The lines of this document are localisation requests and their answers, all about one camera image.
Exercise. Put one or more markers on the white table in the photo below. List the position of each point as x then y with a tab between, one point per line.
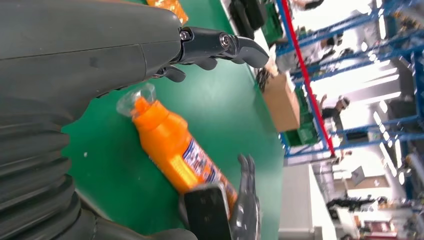
294	205

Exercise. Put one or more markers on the black remote controller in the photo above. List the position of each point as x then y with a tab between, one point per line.
240	18

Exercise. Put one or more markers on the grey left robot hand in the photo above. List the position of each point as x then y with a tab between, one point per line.
73	49

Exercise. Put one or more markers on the blue metal rack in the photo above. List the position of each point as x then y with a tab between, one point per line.
364	46

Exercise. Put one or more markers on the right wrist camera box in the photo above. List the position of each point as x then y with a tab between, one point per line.
205	213

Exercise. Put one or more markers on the yellow plastic-wrapped board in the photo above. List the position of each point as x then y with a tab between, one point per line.
170	8

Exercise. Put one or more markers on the green plastic crate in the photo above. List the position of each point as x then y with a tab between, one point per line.
303	132
272	24

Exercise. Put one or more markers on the brown cardboard box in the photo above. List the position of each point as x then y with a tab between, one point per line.
281	102

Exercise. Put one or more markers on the person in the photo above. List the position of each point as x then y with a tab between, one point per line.
333	109
324	46

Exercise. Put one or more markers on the black equipment case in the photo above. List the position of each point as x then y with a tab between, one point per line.
258	11

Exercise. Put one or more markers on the clear plastic bag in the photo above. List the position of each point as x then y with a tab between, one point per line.
272	64

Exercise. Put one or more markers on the orange detergent bottle clear cap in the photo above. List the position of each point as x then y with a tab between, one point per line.
165	142

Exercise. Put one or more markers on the red metal pole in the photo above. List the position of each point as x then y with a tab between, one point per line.
306	76

